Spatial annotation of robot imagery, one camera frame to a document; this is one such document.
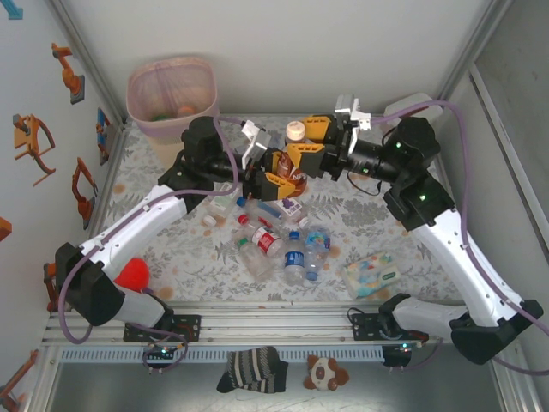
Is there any brown coffee drink bottle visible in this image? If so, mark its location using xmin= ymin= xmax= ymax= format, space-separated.
xmin=275 ymin=121 xmax=309 ymax=195

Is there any bottle purple grape label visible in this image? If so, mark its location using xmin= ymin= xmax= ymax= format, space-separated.
xmin=276 ymin=197 xmax=311 ymax=228

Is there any crushed clear bottle blue cap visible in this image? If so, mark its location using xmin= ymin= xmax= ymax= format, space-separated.
xmin=235 ymin=197 xmax=284 ymax=221

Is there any bottle white green label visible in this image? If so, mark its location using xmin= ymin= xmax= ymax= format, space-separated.
xmin=204 ymin=192 xmax=238 ymax=227

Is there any crushed bottle light blue label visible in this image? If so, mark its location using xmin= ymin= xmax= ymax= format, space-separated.
xmin=303 ymin=225 xmax=332 ymax=282

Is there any water bottle dark blue label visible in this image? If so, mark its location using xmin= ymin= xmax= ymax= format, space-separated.
xmin=283 ymin=230 xmax=306 ymax=287

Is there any beige bin with pink liner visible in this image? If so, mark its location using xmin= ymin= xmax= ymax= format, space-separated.
xmin=125 ymin=55 xmax=220 ymax=167

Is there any white pink tissue box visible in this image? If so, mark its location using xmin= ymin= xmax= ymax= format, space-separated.
xmin=383 ymin=92 xmax=444 ymax=130

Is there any crushed clear bottle red cap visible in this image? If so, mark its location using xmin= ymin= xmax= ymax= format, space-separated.
xmin=238 ymin=213 xmax=285 ymax=231

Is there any clear bottle red white label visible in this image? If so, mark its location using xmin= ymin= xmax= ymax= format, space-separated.
xmin=250 ymin=225 xmax=284 ymax=257

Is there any clear bottle green cap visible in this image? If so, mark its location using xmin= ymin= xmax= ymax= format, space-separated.
xmin=233 ymin=233 xmax=275 ymax=282

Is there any soft tissue pack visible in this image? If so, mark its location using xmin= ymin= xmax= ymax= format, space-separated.
xmin=341 ymin=251 xmax=402 ymax=300

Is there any red plush toy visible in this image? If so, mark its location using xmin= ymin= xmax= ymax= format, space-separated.
xmin=113 ymin=257 xmax=151 ymax=293

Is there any black white striped sock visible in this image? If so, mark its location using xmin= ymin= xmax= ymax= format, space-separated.
xmin=215 ymin=345 xmax=289 ymax=395

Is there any brown white plush toy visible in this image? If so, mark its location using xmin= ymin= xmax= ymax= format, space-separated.
xmin=304 ymin=354 xmax=351 ymax=392

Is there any small circuit board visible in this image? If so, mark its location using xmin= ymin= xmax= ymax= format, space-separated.
xmin=143 ymin=345 xmax=177 ymax=360

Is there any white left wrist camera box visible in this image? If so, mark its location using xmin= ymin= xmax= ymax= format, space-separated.
xmin=239 ymin=119 xmax=275 ymax=169

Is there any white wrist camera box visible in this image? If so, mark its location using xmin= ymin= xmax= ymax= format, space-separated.
xmin=334 ymin=94 xmax=372 ymax=134
xmin=239 ymin=119 xmax=275 ymax=169

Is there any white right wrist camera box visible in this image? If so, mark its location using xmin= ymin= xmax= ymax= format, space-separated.
xmin=334 ymin=94 xmax=372 ymax=134

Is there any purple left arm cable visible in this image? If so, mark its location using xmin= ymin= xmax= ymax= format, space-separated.
xmin=57 ymin=116 xmax=254 ymax=375

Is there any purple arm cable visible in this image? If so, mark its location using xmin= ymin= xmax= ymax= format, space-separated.
xmin=57 ymin=116 xmax=254 ymax=375
xmin=369 ymin=100 xmax=549 ymax=375

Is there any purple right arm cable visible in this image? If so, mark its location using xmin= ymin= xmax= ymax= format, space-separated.
xmin=369 ymin=100 xmax=549 ymax=375

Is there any white window frame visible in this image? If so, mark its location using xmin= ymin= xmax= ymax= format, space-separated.
xmin=468 ymin=59 xmax=549 ymax=263

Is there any blue orange wall model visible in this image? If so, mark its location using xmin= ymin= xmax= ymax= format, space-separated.
xmin=96 ymin=106 xmax=112 ymax=167

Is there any aluminium corner post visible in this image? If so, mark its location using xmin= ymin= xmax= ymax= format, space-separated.
xmin=50 ymin=0 xmax=130 ymax=125
xmin=437 ymin=0 xmax=514 ymax=108

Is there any aluminium table rail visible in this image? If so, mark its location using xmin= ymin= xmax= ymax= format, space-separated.
xmin=40 ymin=300 xmax=514 ymax=347

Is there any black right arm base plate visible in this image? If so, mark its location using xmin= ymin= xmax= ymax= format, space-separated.
xmin=351 ymin=312 xmax=430 ymax=342

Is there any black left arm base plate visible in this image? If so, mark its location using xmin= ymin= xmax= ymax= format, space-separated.
xmin=123 ymin=314 xmax=202 ymax=343

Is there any orange claw wall model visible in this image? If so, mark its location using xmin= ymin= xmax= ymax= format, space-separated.
xmin=12 ymin=113 xmax=57 ymax=186

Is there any white slotted cable duct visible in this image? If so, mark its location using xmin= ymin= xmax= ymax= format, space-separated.
xmin=57 ymin=346 xmax=385 ymax=362

